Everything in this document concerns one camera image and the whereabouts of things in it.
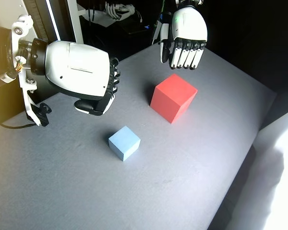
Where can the blue foam cube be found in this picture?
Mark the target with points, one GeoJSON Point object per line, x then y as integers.
{"type": "Point", "coordinates": [123, 142]}

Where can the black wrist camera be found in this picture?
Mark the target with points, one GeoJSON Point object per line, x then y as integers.
{"type": "Point", "coordinates": [44, 112]}

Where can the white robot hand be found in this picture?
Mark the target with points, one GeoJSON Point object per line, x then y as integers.
{"type": "Point", "coordinates": [189, 24]}
{"type": "Point", "coordinates": [79, 69]}

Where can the white backdrop sheet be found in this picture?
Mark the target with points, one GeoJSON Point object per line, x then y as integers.
{"type": "Point", "coordinates": [273, 179]}

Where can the spare white robot hand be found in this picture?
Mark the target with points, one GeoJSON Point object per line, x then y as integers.
{"type": "Point", "coordinates": [117, 10]}

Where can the red foam cube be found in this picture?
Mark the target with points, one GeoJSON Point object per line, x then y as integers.
{"type": "Point", "coordinates": [172, 95]}

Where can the grey table cloth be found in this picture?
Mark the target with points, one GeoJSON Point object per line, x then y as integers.
{"type": "Point", "coordinates": [86, 187]}

